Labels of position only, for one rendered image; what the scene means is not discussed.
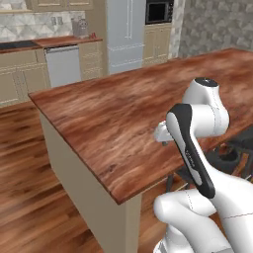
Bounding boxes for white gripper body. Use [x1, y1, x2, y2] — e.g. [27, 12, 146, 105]
[153, 120, 174, 144]

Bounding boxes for beige kitchen island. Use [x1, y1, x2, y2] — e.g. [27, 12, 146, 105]
[28, 47, 253, 253]

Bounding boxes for dark grey stool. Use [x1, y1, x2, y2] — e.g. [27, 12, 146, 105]
[209, 128, 253, 181]

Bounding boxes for beige tall cupboard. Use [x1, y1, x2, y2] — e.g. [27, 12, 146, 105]
[142, 23, 173, 68]

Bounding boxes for beige drawer stack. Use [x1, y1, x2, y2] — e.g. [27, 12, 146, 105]
[78, 41, 105, 81]

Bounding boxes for silver fridge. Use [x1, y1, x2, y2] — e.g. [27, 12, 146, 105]
[106, 0, 148, 75]

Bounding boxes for white dishwasher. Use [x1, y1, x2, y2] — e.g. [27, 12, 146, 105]
[43, 44, 82, 89]

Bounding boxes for black microwave oven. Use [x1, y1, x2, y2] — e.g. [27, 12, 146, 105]
[144, 0, 175, 26]

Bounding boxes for beige lower cupboards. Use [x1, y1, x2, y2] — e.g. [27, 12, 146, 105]
[0, 48, 51, 109]

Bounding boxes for beige cupboards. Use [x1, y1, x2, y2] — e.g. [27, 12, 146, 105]
[0, 48, 51, 109]
[25, 0, 95, 12]

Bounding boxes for beige upper cupboards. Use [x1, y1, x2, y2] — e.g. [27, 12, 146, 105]
[25, 0, 95, 12]

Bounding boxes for black hob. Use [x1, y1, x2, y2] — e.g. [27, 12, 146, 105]
[0, 40, 42, 51]

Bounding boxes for grey wall socket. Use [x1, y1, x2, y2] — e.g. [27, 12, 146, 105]
[50, 16, 64, 27]

